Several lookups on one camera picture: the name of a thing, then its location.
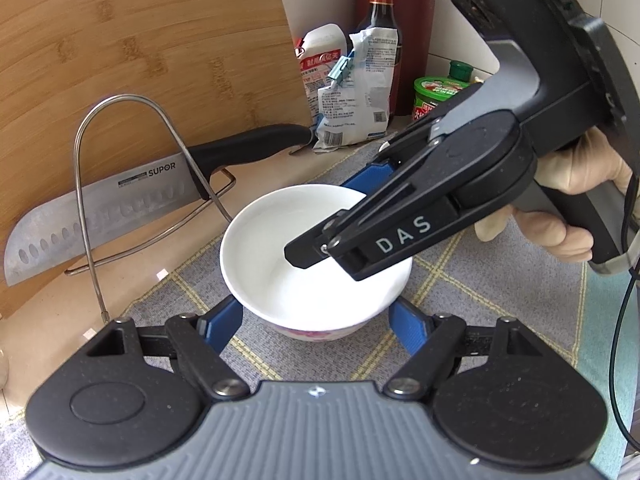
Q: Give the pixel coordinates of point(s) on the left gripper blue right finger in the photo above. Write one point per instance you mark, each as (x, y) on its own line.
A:
(410, 325)

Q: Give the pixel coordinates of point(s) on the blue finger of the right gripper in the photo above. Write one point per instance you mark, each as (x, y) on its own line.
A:
(370, 178)
(330, 238)

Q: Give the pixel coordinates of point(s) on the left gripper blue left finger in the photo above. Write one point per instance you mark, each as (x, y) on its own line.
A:
(220, 323)

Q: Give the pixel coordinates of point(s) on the white bowl pink flowers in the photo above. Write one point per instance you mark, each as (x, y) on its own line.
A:
(320, 303)

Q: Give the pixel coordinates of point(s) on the right gloved hand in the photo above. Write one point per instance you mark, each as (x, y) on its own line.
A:
(571, 172)

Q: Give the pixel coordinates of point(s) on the white clipped seasoning bag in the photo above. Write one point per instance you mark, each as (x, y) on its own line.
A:
(355, 106)

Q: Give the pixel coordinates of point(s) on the grey checked cloth mat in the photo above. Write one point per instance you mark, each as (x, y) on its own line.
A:
(463, 276)

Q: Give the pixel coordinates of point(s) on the green lid sauce jar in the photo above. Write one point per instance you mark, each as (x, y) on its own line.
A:
(430, 91)

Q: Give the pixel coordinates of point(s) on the red white salt bag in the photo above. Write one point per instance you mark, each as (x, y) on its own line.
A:
(316, 53)

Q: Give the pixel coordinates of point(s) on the dark red utensil holder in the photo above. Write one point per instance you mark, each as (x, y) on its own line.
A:
(414, 19)

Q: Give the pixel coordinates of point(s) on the dark soy sauce bottle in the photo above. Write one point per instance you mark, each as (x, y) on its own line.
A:
(381, 15)

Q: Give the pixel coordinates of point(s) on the bamboo cutting board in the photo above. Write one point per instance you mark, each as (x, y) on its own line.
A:
(217, 67)

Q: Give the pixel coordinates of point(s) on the steel kitchen knife black handle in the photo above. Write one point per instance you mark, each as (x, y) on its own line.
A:
(50, 234)

